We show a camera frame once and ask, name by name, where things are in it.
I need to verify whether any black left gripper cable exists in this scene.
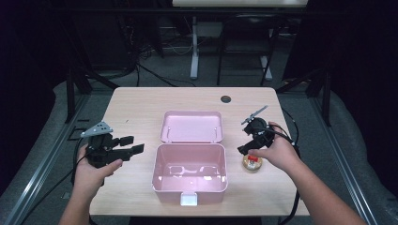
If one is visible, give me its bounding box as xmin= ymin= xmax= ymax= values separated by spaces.
xmin=18 ymin=137 xmax=90 ymax=225

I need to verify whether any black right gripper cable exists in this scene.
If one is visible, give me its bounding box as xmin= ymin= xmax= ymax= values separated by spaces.
xmin=262 ymin=107 xmax=302 ymax=225

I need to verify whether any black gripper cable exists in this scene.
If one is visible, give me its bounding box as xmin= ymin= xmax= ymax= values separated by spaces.
xmin=18 ymin=137 xmax=90 ymax=225
xmin=262 ymin=107 xmax=302 ymax=225

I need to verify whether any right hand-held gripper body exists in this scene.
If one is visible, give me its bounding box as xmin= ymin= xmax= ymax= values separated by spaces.
xmin=240 ymin=105 xmax=277 ymax=150

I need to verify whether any person's right hand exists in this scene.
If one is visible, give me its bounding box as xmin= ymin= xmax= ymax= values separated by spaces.
xmin=247 ymin=121 xmax=303 ymax=173

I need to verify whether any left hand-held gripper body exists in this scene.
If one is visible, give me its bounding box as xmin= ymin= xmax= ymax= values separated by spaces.
xmin=80 ymin=121 xmax=121 ymax=169

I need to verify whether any black metal stand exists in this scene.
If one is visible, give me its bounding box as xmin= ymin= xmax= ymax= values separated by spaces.
xmin=276 ymin=67 xmax=332 ymax=128
xmin=64 ymin=67 xmax=120 ymax=125

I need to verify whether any round tin with yellow label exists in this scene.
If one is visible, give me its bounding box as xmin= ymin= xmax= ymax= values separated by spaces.
xmin=242 ymin=154 xmax=264 ymax=173

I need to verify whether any aluminium floor rail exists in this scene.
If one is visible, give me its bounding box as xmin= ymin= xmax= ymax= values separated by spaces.
xmin=2 ymin=93 xmax=90 ymax=225
xmin=312 ymin=93 xmax=380 ymax=225

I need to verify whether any black floor cable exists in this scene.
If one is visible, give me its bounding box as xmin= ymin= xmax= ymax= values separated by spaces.
xmin=135 ymin=62 xmax=197 ymax=88

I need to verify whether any dark equipment rack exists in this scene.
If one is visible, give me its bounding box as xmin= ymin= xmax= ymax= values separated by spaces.
xmin=74 ymin=12 xmax=132 ymax=70

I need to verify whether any pink plastic storage box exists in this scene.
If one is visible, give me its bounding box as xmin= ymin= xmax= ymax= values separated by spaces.
xmin=151 ymin=110 xmax=229 ymax=207

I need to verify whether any black chair frame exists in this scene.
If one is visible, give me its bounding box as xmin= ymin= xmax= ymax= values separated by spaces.
xmin=216 ymin=13 xmax=278 ymax=87

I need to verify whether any tangle of cables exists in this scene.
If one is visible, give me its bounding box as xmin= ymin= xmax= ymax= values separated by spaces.
xmin=118 ymin=15 xmax=164 ymax=65

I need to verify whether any person's left hand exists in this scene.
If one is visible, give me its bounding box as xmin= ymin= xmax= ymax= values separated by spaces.
xmin=72 ymin=144 xmax=124 ymax=201

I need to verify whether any white desk with legs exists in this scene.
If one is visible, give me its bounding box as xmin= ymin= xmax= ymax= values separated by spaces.
xmin=172 ymin=0 xmax=309 ymax=82

